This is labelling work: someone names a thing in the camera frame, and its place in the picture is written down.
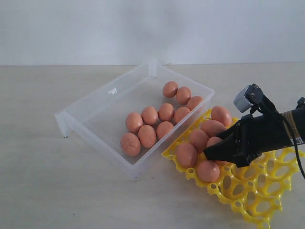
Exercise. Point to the clear plastic bin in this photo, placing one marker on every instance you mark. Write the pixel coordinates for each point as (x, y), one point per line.
(99, 117)

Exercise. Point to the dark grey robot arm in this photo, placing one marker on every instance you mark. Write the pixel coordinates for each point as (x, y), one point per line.
(295, 123)

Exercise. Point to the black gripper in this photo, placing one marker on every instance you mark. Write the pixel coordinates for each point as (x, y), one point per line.
(248, 139)

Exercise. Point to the yellow plastic egg tray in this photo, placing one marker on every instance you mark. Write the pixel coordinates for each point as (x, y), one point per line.
(255, 191)

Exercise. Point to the brown egg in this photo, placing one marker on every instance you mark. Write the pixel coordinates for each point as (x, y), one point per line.
(208, 171)
(133, 122)
(130, 144)
(194, 101)
(187, 155)
(212, 127)
(163, 128)
(180, 114)
(198, 138)
(147, 136)
(183, 95)
(149, 115)
(213, 140)
(166, 112)
(170, 89)
(222, 115)

